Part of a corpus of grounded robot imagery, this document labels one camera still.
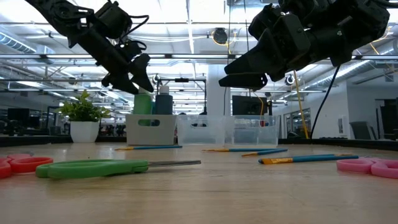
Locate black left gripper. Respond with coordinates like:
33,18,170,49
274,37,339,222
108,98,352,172
76,27,155,95

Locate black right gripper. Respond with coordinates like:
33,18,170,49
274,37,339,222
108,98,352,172
218,3,312,91

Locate green paint bottle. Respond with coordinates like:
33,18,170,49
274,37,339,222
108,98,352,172
133,88,154,127

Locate black paint bottle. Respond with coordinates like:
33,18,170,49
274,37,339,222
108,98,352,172
154,85,174,115

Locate thin blue paintbrush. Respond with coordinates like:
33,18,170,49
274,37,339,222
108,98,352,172
114,144,183,151

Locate green scissors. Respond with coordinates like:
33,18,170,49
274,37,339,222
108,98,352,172
35,159,202,180

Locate red scissors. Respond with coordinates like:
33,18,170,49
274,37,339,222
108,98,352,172
0,153,54,180

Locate pink scissors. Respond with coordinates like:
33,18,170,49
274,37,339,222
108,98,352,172
335,157,398,180

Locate black monitor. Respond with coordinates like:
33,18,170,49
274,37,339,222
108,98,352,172
231,95,269,116

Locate white square column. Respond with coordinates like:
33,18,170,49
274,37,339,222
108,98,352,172
206,63,233,116

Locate opaque white plastic bin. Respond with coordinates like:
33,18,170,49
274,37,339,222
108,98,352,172
126,113,177,146

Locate clear plastic bin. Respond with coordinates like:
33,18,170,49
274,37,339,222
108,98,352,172
224,114,280,147
176,114,227,146

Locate potted green plant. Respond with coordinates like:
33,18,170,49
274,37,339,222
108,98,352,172
57,89,112,144

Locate grey office chair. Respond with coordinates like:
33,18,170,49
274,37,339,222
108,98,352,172
349,120,377,141

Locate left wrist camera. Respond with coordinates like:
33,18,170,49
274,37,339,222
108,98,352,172
117,39,147,62

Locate black gantry frame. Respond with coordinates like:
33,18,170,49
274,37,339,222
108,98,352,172
156,77,208,116

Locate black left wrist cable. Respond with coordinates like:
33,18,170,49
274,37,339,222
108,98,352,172
119,14,150,43

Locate yellow cable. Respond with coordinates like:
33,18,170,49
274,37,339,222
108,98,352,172
292,77,310,140

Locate long black cable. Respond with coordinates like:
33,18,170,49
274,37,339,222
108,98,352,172
310,64,342,140

